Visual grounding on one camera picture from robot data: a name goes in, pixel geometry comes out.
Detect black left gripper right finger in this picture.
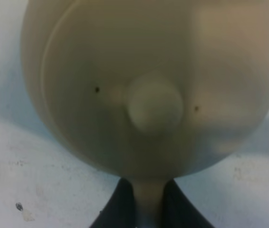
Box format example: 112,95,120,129
160,180,214,228

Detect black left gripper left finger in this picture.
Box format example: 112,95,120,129
90,179,136,228

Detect beige ceramic teapot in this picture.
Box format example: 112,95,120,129
21,0,269,213

